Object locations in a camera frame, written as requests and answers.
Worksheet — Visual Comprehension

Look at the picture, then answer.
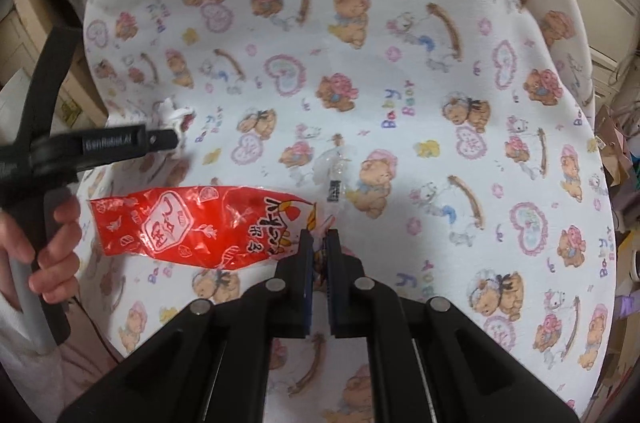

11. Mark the person's left hand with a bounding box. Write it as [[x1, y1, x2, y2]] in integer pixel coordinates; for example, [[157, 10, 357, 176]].
[[0, 198, 83, 310]]

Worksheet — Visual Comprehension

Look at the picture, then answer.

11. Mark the clear plastic wrapper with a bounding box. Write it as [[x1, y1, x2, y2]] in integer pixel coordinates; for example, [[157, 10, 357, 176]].
[[307, 134, 358, 224]]

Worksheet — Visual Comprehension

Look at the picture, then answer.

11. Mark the bear printed blanket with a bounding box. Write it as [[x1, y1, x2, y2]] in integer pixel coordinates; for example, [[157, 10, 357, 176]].
[[82, 0, 621, 423]]

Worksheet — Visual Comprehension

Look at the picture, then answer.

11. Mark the person's pink clothing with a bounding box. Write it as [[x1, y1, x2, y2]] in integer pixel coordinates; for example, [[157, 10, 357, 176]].
[[55, 338, 126, 404]]

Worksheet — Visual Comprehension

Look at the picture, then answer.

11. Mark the brown paper bag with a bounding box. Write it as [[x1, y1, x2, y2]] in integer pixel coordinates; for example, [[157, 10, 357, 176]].
[[597, 106, 637, 184]]

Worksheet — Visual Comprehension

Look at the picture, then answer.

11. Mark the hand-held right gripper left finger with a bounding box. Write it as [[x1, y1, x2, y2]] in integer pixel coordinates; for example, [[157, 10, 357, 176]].
[[59, 227, 316, 423]]

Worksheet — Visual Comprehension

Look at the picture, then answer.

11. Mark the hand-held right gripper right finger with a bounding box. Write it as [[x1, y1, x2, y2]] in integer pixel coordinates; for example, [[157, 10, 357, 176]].
[[322, 228, 581, 423]]

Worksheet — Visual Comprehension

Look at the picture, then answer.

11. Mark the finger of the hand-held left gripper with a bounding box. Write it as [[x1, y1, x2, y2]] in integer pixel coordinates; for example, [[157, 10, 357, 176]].
[[75, 126, 182, 161]]

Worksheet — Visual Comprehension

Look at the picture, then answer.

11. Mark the red snack packet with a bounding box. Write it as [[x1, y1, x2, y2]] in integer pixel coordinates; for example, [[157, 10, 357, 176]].
[[89, 186, 318, 271]]

